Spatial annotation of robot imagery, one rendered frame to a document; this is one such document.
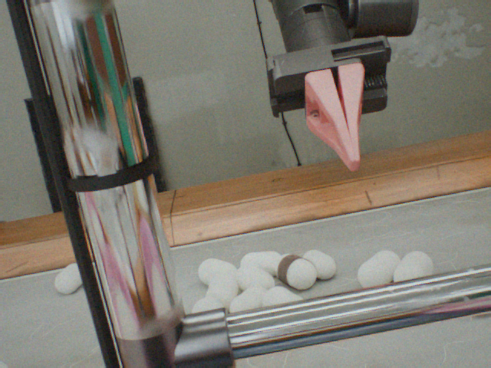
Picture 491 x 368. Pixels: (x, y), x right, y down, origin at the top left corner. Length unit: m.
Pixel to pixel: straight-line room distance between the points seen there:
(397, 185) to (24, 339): 0.35
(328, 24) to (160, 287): 0.41
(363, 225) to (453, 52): 2.13
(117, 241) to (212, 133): 2.34
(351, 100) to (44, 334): 0.29
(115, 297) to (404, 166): 0.47
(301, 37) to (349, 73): 0.06
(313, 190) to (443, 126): 2.11
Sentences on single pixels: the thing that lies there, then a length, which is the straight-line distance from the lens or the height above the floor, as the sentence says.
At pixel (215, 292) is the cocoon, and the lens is 0.44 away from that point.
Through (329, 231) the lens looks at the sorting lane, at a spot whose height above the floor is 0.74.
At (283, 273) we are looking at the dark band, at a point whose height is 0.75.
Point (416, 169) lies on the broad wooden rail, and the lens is 0.63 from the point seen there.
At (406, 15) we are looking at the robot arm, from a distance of 0.63.
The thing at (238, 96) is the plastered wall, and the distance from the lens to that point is 2.51.
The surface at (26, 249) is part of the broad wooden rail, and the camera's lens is 0.64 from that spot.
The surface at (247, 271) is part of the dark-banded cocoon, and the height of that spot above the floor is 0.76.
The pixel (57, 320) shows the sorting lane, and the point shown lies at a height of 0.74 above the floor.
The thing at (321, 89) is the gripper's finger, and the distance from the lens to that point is 0.52.
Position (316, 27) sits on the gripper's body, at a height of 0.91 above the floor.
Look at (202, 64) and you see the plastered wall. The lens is 2.49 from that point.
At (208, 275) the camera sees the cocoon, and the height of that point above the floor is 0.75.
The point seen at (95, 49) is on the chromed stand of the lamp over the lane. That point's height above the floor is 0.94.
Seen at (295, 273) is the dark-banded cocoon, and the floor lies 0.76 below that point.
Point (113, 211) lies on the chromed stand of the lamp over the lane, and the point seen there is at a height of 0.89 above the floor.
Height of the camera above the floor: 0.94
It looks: 15 degrees down
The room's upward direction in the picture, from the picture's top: 11 degrees counter-clockwise
